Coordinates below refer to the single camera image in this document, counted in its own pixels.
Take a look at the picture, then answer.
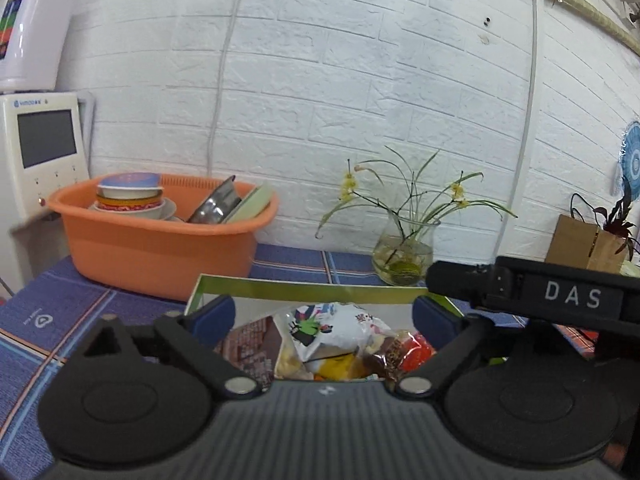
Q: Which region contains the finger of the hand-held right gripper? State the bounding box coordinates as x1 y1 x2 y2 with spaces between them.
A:
426 259 500 308

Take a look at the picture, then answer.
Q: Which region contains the orange plastic basin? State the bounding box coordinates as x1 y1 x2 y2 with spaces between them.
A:
46 173 280 302

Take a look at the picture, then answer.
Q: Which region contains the white cartoon snack packet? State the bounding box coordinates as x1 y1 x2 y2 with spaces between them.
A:
273 301 392 363

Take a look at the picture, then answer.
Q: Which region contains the brown paper bag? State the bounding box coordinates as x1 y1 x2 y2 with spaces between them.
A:
544 214 629 275

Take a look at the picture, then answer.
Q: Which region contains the pale green plate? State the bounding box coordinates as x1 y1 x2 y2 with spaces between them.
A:
221 183 274 225

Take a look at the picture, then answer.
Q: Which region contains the bamboo rod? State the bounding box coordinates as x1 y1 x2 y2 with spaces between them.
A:
465 0 640 57

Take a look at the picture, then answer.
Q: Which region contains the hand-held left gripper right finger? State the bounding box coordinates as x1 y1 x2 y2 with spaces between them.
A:
395 295 512 399

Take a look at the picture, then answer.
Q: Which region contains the white appliance with screen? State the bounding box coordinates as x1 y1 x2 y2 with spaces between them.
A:
0 92 97 291

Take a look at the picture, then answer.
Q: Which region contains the green cardboard box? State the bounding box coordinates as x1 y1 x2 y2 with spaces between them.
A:
184 273 468 388

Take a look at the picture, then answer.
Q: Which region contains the blue plaid tablecloth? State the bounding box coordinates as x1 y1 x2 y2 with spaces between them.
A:
0 242 640 461

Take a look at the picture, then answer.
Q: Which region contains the clear packet of brown snack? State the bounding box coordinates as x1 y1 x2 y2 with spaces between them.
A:
214 314 282 392

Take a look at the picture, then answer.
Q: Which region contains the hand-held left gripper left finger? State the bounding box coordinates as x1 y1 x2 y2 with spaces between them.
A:
64 294 264 400

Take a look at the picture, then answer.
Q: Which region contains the stack of printed bowls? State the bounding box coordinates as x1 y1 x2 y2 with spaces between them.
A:
89 172 179 222

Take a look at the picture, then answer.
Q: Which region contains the metal bowl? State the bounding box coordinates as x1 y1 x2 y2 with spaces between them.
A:
186 175 257 225

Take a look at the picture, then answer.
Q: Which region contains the white wall cable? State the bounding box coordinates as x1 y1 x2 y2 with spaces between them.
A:
206 0 257 180

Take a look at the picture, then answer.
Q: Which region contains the red snack packet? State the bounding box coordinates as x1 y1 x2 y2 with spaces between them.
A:
395 332 437 377

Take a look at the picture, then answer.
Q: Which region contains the yellow snack packet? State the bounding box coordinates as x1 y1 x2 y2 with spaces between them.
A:
314 352 362 382

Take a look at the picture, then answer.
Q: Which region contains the white wall-mounted appliance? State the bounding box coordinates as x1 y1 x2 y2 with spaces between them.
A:
0 0 87 94

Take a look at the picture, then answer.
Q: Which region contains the glass vase with orchid plant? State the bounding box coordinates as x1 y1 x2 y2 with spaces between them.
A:
315 145 519 287

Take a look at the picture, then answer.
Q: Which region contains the blue electric fan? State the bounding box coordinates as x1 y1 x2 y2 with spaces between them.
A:
613 118 640 207

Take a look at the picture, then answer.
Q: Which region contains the dark red leafy plant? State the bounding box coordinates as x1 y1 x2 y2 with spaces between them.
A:
570 191 640 262

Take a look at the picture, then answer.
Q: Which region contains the white wall pipe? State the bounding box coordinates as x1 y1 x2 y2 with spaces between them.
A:
491 0 542 262

